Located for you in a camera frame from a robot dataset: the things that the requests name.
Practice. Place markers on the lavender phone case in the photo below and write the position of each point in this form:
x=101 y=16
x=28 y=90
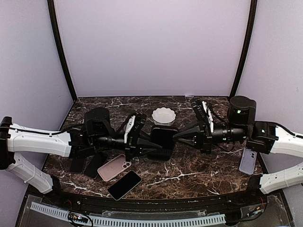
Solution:
x=248 y=160

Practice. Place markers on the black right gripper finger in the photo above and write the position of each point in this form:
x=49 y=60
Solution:
x=188 y=131
x=188 y=142

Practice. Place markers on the black left corner post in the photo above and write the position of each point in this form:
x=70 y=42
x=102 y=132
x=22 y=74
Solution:
x=59 y=47

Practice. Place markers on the black corner post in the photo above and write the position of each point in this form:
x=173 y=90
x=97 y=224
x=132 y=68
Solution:
x=245 y=48
x=59 y=47

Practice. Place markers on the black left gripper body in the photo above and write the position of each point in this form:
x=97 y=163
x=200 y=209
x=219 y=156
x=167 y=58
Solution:
x=131 y=147

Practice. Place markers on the black right corner post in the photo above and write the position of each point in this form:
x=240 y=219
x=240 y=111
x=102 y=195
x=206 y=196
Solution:
x=245 y=48

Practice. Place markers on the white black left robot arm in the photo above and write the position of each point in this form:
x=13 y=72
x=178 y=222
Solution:
x=78 y=141

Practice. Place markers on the black phone case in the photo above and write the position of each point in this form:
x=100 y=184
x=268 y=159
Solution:
x=164 y=154

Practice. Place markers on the white slotted cable duct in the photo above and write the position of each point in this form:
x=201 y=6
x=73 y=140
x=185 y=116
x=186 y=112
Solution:
x=124 y=219

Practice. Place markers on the purple smartphone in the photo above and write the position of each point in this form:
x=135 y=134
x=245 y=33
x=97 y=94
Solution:
x=163 y=137

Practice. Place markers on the pink phone case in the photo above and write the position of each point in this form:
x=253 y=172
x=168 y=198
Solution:
x=113 y=168

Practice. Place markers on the black smartphone silver edge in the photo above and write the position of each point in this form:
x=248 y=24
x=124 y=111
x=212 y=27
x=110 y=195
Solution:
x=124 y=185

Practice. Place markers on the black front table rail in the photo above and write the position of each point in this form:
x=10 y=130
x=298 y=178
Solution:
x=227 y=203

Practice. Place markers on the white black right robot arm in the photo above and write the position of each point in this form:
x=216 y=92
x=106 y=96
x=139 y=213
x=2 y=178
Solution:
x=259 y=136

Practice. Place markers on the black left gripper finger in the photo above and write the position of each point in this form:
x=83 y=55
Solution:
x=146 y=144
x=144 y=151

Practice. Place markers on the white scalloped bowl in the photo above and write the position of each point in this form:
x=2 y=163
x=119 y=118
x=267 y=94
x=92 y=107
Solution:
x=163 y=116

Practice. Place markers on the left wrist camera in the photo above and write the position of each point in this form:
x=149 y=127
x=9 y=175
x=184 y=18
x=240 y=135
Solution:
x=134 y=126

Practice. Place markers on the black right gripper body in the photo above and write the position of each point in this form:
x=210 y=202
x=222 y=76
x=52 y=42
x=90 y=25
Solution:
x=206 y=141

